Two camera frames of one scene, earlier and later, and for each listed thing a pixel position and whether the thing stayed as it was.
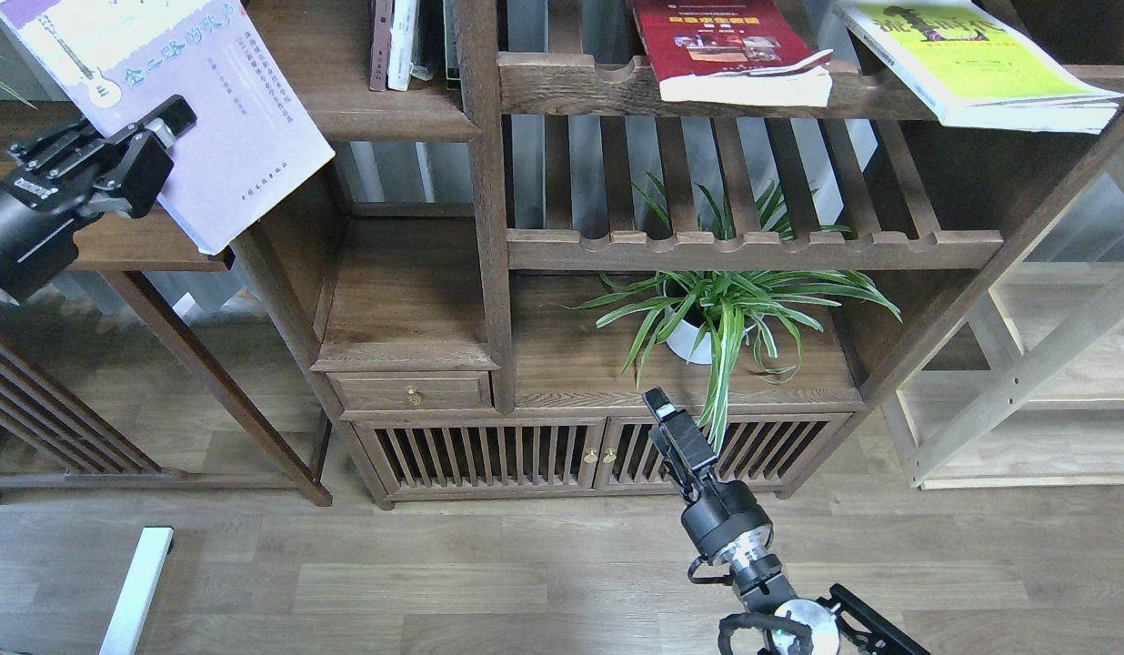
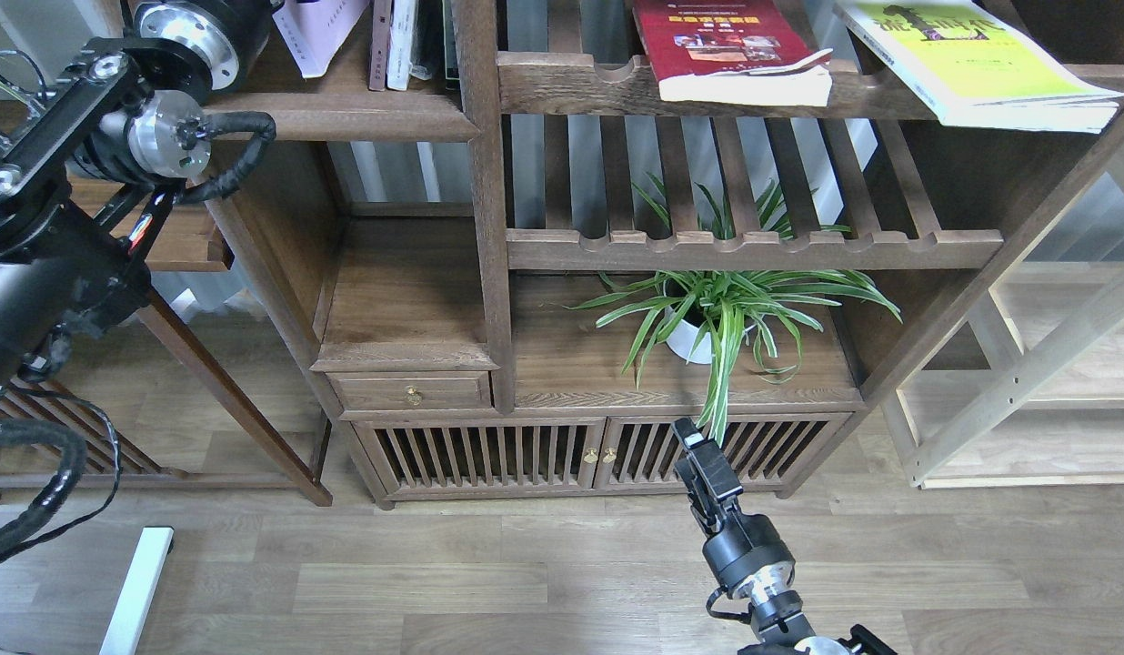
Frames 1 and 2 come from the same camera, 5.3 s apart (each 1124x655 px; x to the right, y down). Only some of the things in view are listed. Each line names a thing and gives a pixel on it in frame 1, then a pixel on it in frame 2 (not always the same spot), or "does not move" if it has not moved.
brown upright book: [382, 30] does not move
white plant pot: [682, 337] does not move
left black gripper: [61, 179] to [227, 38]
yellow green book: [973, 72] does not move
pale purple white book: [254, 143] to [314, 31]
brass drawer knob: [415, 396] does not move
